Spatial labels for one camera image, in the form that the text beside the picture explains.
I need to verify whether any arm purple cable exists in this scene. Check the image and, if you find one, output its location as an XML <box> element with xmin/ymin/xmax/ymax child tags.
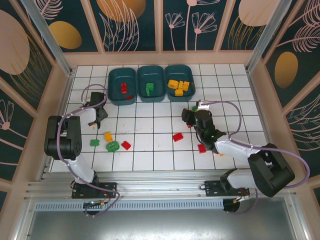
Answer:
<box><xmin>206</xmin><ymin>100</ymin><xmax>311</xmax><ymax>216</ymax></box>
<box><xmin>56</xmin><ymin>83</ymin><xmax>120</xmax><ymax>218</ymax></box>

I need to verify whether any aluminium mounting rail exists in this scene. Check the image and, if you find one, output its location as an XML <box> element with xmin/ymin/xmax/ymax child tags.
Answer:
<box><xmin>23</xmin><ymin>169</ymin><xmax>297</xmax><ymax>201</ymax></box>

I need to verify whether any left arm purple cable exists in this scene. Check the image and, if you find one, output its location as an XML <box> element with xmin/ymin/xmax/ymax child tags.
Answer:
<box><xmin>56</xmin><ymin>83</ymin><xmax>120</xmax><ymax>218</ymax></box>

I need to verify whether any slotted grey cable duct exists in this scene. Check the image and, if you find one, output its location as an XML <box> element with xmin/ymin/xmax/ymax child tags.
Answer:
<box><xmin>34</xmin><ymin>199</ymin><xmax>225</xmax><ymax>212</ymax></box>

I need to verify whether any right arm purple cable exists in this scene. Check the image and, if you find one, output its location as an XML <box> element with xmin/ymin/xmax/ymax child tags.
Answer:
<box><xmin>206</xmin><ymin>100</ymin><xmax>311</xmax><ymax>216</ymax></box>

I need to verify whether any aluminium side rail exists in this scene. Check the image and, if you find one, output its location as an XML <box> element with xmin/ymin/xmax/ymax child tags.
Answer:
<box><xmin>246</xmin><ymin>71</ymin><xmax>286</xmax><ymax>177</ymax></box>
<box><xmin>37</xmin><ymin>69</ymin><xmax>77</xmax><ymax>182</ymax></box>

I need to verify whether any aluminium frame post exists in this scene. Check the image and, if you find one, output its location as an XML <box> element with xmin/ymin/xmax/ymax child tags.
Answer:
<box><xmin>19</xmin><ymin>0</ymin><xmax>76</xmax><ymax>77</ymax></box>
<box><xmin>246</xmin><ymin>0</ymin><xmax>301</xmax><ymax>73</ymax></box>

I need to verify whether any grey metal sheet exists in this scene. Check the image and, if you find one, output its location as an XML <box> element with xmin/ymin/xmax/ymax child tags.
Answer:
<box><xmin>24</xmin><ymin>209</ymin><xmax>305</xmax><ymax>240</ymax></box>

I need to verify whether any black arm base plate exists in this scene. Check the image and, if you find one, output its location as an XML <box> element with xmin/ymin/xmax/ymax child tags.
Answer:
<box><xmin>203</xmin><ymin>179</ymin><xmax>250</xmax><ymax>198</ymax></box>
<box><xmin>71</xmin><ymin>181</ymin><xmax>118</xmax><ymax>200</ymax></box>

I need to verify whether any green round lego with eyes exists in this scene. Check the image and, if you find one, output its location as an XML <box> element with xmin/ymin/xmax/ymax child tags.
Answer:
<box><xmin>105</xmin><ymin>141</ymin><xmax>120</xmax><ymax>153</ymax></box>

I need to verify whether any teal plastic bin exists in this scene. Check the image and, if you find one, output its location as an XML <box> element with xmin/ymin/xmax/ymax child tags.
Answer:
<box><xmin>107</xmin><ymin>67</ymin><xmax>138</xmax><ymax>106</ymax></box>
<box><xmin>164</xmin><ymin>64</ymin><xmax>197</xmax><ymax>102</ymax></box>
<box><xmin>137</xmin><ymin>65</ymin><xmax>166</xmax><ymax>103</ymax></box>

